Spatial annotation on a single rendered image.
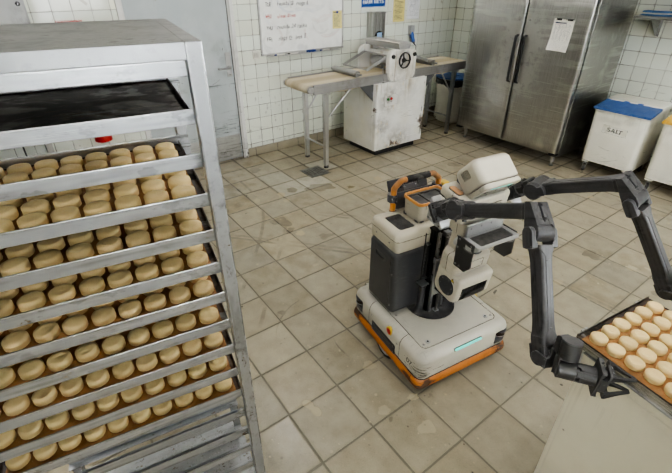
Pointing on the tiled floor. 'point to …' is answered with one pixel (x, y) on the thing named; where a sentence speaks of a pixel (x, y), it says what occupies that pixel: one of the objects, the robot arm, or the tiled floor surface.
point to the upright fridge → (559, 118)
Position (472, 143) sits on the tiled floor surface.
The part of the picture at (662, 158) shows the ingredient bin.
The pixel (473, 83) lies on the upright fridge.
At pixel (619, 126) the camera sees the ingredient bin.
